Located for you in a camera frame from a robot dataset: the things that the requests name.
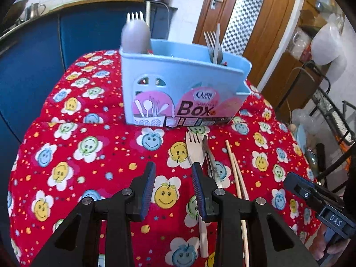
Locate wooden door with glass panel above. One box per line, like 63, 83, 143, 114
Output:
193, 0, 301, 114

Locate red smiley flower tablecloth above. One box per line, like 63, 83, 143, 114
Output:
7, 49, 331, 267

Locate grey plastic spork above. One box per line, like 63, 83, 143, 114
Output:
120, 11, 152, 53

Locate black metal rack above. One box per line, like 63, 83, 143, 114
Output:
289, 61, 356, 190

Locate metal kettle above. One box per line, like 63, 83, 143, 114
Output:
25, 2, 46, 21

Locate large metal wok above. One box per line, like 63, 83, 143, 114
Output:
1, 0, 30, 28

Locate metal fork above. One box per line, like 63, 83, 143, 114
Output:
215, 23, 223, 60
202, 135, 223, 189
204, 31, 223, 64

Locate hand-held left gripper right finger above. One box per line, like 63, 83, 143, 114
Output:
192, 162, 319, 267

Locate person's right hand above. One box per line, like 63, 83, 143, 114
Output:
307, 225, 344, 267

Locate blue base cabinets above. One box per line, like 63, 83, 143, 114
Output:
0, 0, 178, 151

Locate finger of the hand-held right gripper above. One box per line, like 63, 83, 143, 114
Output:
283, 172, 318, 201

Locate plain wooden chopstick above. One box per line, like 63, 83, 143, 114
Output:
227, 142, 251, 267
225, 140, 243, 200

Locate wooden fork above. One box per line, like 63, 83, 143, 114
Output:
186, 131, 209, 258

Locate light blue plastic utensil box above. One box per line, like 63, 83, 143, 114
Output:
119, 39, 252, 127

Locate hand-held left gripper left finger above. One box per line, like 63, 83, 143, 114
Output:
29, 161, 157, 267

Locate white hanging plastic bag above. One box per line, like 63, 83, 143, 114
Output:
310, 14, 348, 70

